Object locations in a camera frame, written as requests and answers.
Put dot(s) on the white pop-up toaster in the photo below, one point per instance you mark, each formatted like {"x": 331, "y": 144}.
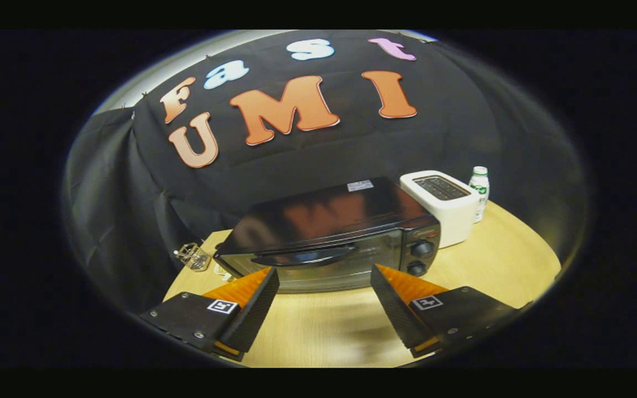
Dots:
{"x": 451, "y": 221}

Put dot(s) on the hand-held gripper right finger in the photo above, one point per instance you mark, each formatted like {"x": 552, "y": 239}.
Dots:
{"x": 398, "y": 315}

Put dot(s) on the black toaster oven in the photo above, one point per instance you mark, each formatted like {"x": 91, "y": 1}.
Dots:
{"x": 324, "y": 215}

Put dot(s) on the white bottle green label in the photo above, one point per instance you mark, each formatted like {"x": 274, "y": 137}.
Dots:
{"x": 480, "y": 185}

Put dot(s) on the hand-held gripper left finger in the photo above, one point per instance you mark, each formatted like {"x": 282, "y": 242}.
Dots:
{"x": 252, "y": 318}

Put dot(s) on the black backdrop cloth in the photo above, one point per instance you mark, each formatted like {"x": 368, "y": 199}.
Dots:
{"x": 434, "y": 143}

